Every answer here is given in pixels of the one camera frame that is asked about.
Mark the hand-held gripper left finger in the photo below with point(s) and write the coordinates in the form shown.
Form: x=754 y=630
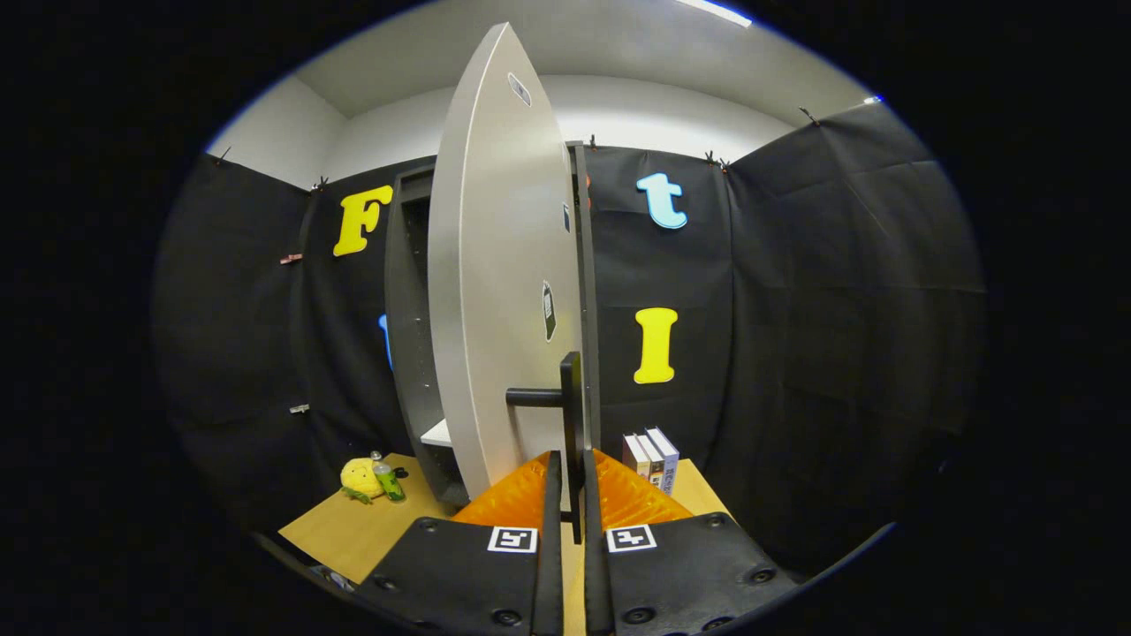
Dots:
x=554 y=548

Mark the dark grey shoe cabinet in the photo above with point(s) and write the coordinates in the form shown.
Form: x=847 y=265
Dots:
x=408 y=353

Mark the black backdrop cloth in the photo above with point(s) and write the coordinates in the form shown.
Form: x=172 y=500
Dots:
x=839 y=336

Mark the striped spine book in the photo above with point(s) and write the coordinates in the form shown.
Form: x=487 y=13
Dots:
x=654 y=464

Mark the yellow plush toy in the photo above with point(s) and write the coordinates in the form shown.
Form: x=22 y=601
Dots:
x=360 y=479

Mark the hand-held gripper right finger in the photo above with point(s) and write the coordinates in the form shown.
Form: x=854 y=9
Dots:
x=594 y=565

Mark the green bottle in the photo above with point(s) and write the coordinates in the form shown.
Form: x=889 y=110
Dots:
x=389 y=481

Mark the long ceiling light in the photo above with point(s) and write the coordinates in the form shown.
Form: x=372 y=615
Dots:
x=716 y=11

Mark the white spine book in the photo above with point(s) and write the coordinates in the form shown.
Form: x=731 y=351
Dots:
x=669 y=459

